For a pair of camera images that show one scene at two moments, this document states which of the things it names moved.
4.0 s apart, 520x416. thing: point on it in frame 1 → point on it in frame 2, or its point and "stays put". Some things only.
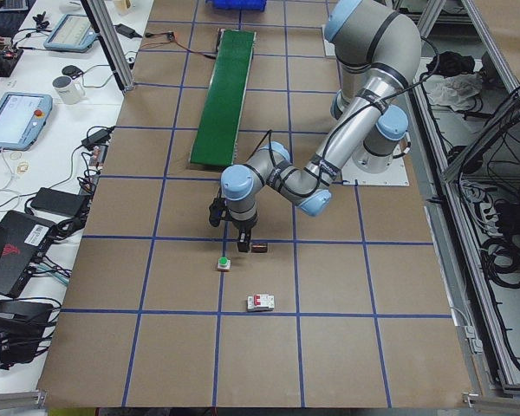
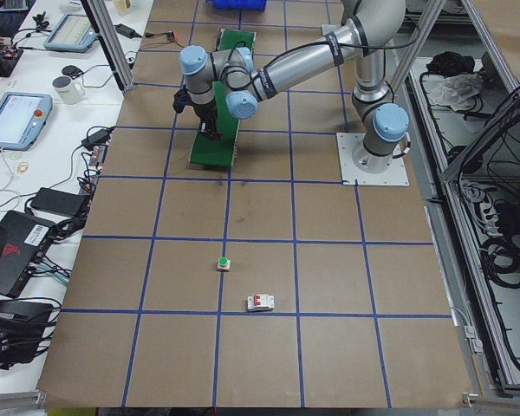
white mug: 69,90 stays put
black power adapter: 126,31 stays put
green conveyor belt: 217,136 stays put
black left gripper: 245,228 → 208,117
